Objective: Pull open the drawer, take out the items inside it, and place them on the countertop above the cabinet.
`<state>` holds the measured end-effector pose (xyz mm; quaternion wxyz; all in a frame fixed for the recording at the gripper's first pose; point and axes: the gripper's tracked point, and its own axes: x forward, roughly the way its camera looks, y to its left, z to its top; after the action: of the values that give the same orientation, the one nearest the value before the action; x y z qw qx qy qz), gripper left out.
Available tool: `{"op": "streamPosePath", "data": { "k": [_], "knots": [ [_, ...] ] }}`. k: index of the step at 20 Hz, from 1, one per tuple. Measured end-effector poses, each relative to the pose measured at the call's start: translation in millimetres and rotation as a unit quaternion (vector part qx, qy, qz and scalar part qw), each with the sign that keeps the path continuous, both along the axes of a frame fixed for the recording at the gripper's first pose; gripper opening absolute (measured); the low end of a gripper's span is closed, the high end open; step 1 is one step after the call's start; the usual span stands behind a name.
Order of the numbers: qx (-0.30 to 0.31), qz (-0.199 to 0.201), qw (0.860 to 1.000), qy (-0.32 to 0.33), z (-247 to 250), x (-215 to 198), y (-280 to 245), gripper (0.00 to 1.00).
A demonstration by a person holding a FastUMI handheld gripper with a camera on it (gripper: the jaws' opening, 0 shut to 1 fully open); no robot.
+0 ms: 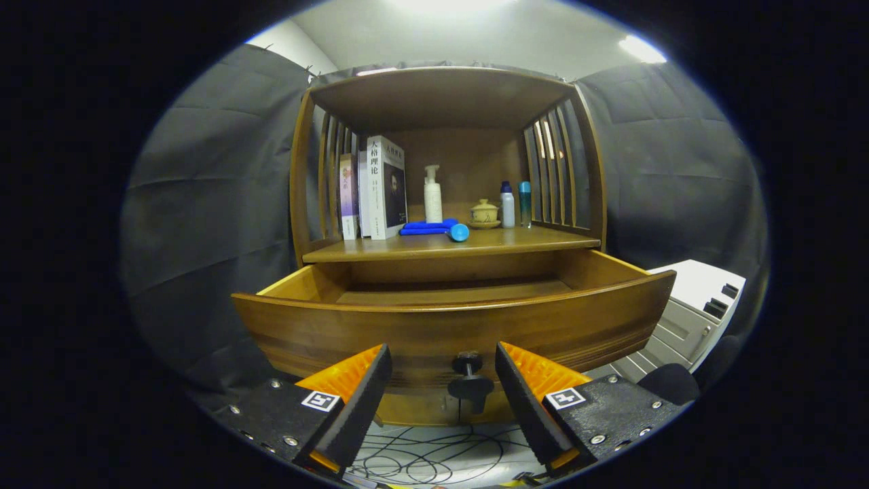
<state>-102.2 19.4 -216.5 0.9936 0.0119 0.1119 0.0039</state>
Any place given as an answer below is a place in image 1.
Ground thin white book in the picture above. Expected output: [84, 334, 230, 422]
[357, 149, 371, 238]

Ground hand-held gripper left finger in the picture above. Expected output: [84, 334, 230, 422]
[204, 344, 393, 479]

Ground large ceiling lamp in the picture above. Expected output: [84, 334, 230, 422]
[387, 0, 517, 11]

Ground folded blue cloth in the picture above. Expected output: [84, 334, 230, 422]
[399, 218, 459, 236]

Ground purple and white book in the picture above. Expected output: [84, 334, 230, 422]
[339, 153, 360, 240]

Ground black drawer knob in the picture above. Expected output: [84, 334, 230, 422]
[447, 351, 495, 403]

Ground wooden countertop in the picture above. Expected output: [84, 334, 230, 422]
[302, 225, 602, 264]

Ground black floor cables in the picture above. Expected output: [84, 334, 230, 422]
[346, 424, 544, 486]

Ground ceiling light strip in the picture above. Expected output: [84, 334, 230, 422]
[618, 34, 667, 65]

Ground white drawer unit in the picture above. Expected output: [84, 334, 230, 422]
[608, 259, 746, 384]

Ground white pump bottle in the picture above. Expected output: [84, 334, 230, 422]
[424, 164, 443, 223]

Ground brown wooden drawer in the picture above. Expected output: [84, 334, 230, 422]
[231, 249, 678, 395]

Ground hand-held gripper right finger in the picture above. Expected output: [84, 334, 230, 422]
[494, 342, 686, 479]

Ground large white portrait book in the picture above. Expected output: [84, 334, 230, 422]
[367, 135, 408, 240]

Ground brown wooden cabinet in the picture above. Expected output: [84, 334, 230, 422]
[289, 66, 608, 429]

